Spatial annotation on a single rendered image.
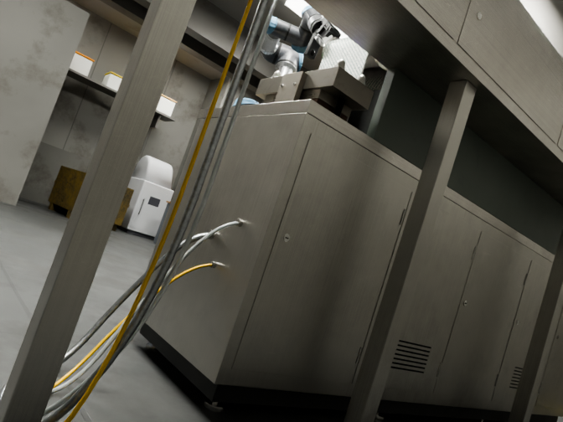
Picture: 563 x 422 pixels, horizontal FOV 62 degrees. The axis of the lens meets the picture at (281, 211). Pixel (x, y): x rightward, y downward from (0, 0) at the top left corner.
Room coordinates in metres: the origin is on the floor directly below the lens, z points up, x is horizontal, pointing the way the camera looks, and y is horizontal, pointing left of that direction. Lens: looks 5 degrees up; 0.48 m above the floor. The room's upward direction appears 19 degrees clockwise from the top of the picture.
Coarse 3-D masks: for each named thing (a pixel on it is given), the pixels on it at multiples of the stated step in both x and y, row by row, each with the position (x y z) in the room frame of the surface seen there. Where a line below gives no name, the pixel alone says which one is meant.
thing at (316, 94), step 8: (272, 96) 1.52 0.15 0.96; (304, 96) 1.39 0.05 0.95; (312, 96) 1.36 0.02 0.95; (320, 96) 1.34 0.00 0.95; (328, 96) 1.35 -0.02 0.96; (320, 104) 1.35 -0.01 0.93; (328, 104) 1.36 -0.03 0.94; (336, 104) 1.38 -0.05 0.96; (344, 112) 1.40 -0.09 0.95; (344, 120) 1.41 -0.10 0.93
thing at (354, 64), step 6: (354, 54) 1.55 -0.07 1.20; (360, 54) 1.52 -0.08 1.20; (366, 54) 1.50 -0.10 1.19; (324, 60) 1.67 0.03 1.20; (330, 60) 1.64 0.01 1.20; (336, 60) 1.62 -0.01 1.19; (348, 60) 1.57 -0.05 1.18; (354, 60) 1.54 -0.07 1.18; (360, 60) 1.52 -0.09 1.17; (366, 60) 1.50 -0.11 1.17; (324, 66) 1.66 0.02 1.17; (330, 66) 1.63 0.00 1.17; (348, 66) 1.56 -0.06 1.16; (354, 66) 1.53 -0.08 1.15; (360, 66) 1.51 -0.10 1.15; (348, 72) 1.55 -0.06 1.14; (354, 72) 1.52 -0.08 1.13; (360, 72) 1.50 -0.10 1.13
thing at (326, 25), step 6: (324, 18) 1.85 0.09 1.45; (312, 24) 1.87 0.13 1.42; (318, 24) 1.87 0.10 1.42; (324, 24) 1.81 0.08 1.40; (330, 24) 1.81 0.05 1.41; (312, 30) 1.88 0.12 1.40; (318, 30) 1.83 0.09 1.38; (324, 30) 1.82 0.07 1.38; (330, 30) 1.79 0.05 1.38; (336, 30) 1.80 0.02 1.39; (324, 36) 1.80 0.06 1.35; (336, 36) 1.82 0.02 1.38
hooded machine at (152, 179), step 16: (144, 160) 7.41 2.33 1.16; (144, 176) 7.25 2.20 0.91; (160, 176) 7.39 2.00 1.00; (144, 192) 7.16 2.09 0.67; (160, 192) 7.33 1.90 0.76; (128, 208) 7.27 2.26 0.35; (144, 208) 7.22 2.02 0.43; (160, 208) 7.39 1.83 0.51; (128, 224) 7.13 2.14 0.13; (144, 224) 7.28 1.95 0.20
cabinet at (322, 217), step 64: (256, 128) 1.41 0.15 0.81; (320, 128) 1.28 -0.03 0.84; (256, 192) 1.32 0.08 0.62; (320, 192) 1.32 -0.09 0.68; (384, 192) 1.47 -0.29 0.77; (192, 256) 1.50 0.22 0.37; (256, 256) 1.24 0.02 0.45; (320, 256) 1.37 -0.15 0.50; (384, 256) 1.53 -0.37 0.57; (448, 256) 1.75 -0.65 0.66; (512, 256) 2.04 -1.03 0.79; (192, 320) 1.40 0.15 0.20; (256, 320) 1.27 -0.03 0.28; (320, 320) 1.42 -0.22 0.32; (448, 320) 1.83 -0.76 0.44; (512, 320) 2.14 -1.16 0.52; (256, 384) 1.32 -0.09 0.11; (320, 384) 1.47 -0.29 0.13; (448, 384) 1.91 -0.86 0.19; (512, 384) 2.25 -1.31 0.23
